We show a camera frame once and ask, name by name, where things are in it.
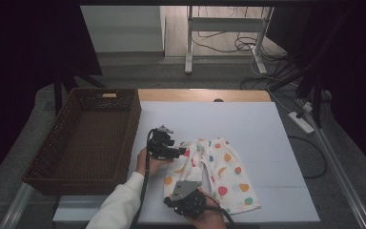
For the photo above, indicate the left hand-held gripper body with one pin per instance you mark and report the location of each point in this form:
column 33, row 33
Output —
column 160, row 148

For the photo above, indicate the fruit print baby pants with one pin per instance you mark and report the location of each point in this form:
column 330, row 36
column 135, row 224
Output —
column 228, row 171

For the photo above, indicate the brown woven basket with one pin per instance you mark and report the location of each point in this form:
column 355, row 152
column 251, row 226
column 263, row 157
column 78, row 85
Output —
column 95, row 133

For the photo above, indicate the white desk frame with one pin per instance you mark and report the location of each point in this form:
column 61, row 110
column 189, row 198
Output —
column 225, row 24

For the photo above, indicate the black metal stand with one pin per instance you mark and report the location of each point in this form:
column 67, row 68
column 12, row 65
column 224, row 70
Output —
column 317, row 105

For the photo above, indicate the aluminium rail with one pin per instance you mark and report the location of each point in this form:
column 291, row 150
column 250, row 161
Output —
column 16, row 206
column 346, row 187

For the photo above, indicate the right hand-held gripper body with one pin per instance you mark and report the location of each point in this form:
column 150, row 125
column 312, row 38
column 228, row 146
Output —
column 186, row 197

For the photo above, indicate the white power strip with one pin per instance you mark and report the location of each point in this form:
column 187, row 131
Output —
column 301, row 122

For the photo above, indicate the person's right hand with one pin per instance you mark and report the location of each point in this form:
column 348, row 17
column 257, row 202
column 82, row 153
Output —
column 211, row 219

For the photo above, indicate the person's left hand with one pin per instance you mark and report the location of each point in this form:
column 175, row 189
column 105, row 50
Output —
column 147, row 165

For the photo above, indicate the black tripod stand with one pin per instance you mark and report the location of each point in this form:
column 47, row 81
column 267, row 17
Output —
column 58, row 95

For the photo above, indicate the dark curtain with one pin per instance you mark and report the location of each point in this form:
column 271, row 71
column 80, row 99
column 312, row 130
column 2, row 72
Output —
column 362, row 79

